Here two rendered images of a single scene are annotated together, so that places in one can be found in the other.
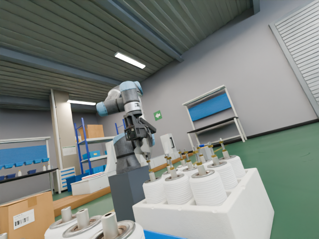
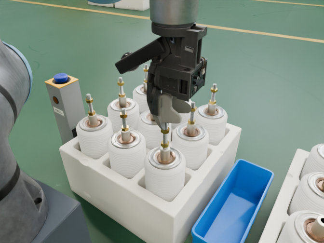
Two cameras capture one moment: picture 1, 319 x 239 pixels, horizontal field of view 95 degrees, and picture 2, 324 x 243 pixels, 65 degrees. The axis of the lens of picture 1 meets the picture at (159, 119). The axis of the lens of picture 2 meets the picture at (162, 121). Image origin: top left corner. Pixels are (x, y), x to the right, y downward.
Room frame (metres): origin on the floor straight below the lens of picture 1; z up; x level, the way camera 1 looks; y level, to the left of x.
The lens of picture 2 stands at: (0.70, 0.53, 0.65)
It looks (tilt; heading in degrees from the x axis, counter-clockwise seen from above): 35 degrees down; 265
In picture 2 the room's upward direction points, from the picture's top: straight up
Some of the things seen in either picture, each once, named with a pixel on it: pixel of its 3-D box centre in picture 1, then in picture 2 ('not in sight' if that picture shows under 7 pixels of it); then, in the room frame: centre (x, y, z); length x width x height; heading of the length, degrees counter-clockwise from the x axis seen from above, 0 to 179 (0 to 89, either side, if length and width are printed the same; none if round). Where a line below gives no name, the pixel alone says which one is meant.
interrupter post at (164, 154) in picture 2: (152, 177); (165, 153); (0.65, 0.10, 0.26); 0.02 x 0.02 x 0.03
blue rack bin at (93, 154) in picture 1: (91, 155); not in sight; (5.12, 2.63, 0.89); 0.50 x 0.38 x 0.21; 58
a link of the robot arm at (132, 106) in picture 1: (133, 109); (174, 8); (0.64, 0.10, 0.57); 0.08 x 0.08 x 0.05
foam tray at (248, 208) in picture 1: (203, 209); (155, 159); (0.66, -0.07, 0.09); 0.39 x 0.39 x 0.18; 49
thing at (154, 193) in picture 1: (159, 203); (164, 184); (0.65, 0.09, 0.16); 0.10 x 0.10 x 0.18
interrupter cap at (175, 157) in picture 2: (153, 179); (165, 157); (0.65, 0.10, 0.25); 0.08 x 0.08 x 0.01
